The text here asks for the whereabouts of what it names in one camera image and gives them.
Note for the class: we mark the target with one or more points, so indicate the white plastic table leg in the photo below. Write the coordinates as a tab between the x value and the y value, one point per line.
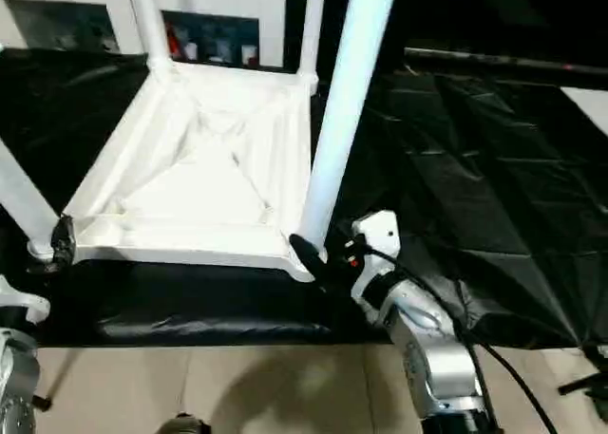
24	201
347	97
149	16
311	25

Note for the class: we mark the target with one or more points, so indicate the white plastic table top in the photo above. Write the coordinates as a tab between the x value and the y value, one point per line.
214	192

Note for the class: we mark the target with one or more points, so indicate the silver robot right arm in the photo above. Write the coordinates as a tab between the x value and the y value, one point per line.
446	367

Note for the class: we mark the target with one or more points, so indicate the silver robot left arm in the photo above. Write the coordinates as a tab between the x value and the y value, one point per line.
16	382

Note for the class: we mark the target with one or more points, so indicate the black work surface mat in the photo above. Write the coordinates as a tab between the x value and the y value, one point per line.
475	168

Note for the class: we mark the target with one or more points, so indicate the small white jar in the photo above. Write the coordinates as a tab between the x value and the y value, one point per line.
191	51
249	55

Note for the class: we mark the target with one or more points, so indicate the brown round robot part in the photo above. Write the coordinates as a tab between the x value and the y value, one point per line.
185	426

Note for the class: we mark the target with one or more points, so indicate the red bottle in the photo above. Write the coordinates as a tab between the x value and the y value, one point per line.
175	45

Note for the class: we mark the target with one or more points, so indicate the long dark metal rod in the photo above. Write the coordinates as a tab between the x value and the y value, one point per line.
499	59

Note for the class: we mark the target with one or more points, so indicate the short black bar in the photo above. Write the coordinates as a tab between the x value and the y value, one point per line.
582	383

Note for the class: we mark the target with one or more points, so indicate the black backdrop cloth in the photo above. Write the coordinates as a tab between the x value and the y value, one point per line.
475	11

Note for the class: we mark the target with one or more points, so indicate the white paper sheet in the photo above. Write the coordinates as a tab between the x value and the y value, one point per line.
589	107

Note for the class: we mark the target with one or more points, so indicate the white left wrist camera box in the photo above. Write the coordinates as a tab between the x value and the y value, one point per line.
24	301

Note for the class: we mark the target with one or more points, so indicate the black folding table frame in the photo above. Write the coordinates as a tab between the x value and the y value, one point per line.
59	377

